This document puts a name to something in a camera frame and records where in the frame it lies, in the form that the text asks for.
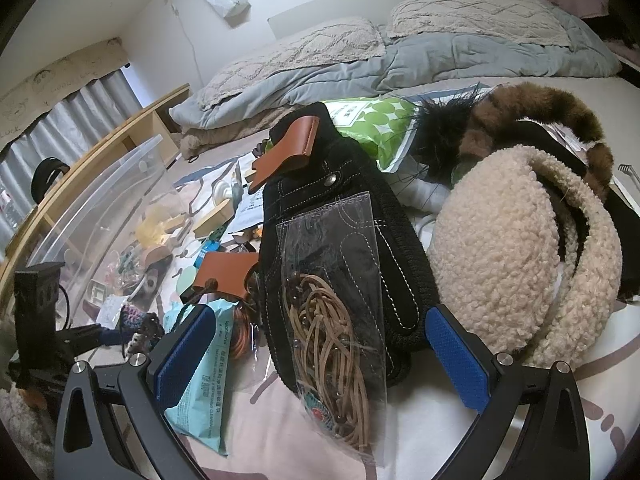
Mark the light blue wipes packet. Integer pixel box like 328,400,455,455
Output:
165,299,235,457

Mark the brown leather strap piece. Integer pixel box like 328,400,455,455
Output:
192,250,260,302

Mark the tan cord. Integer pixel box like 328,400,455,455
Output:
274,190,388,466

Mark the clear plastic storage box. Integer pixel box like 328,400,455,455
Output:
28,136,186,328

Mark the mint green round case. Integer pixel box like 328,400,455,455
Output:
176,266,198,296

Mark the black visor cap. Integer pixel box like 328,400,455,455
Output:
30,157,70,204

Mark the cream fleece bag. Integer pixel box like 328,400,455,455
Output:
427,145,623,367

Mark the wooden block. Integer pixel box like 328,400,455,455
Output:
193,198,234,238

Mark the black stitched work glove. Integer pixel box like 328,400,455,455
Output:
258,102,440,390

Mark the grey curtain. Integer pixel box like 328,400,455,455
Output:
0,68,144,256

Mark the brown fur scarf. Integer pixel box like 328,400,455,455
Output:
409,82,614,200

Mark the green dotted white packet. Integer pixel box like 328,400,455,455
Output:
323,96,416,174

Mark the beige right pillow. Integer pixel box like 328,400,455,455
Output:
386,0,570,47

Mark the beige pillow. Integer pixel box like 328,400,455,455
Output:
386,0,570,47
196,16,386,110

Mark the beige left pillow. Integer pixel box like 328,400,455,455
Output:
196,16,386,110

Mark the brown leather strap on glove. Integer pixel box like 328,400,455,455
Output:
247,115,321,194

